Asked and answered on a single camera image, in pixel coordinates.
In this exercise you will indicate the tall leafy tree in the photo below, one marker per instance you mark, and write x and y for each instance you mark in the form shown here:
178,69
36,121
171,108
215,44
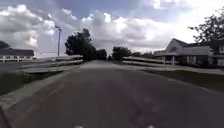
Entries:
211,31

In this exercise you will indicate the low dark-roofed building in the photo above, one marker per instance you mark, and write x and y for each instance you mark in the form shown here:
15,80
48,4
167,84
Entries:
16,53

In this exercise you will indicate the street lamp pole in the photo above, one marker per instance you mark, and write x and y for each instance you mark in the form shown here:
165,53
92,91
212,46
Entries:
59,40

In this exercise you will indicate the grass verge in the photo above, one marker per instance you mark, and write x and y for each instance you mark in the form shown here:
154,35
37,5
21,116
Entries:
193,78
13,81

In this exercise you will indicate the grey asphalt road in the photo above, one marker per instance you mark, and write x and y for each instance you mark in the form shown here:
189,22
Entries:
116,100

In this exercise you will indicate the white rail fence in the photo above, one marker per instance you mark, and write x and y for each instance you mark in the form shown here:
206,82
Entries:
66,60
143,61

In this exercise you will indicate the clump of dark trees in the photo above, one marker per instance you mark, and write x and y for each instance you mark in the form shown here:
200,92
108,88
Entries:
120,52
81,46

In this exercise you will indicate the white gabled building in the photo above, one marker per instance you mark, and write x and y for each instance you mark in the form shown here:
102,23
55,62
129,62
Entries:
190,51

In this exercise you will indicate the pale concrete kerb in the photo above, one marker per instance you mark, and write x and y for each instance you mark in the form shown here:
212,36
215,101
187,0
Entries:
23,91

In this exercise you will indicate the pale footpath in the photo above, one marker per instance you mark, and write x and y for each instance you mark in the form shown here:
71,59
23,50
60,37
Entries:
200,70

